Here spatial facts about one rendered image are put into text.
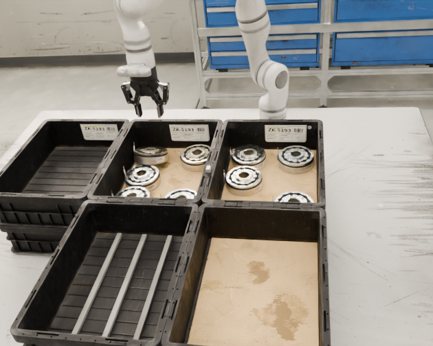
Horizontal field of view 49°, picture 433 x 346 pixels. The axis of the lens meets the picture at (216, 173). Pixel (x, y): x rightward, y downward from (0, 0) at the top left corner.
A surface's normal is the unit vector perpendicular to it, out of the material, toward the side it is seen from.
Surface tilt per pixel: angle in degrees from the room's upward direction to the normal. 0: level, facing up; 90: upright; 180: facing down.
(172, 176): 0
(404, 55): 90
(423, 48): 90
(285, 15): 90
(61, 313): 0
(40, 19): 90
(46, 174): 0
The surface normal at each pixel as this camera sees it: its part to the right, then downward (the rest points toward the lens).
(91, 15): -0.14, 0.60
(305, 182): -0.09, -0.80
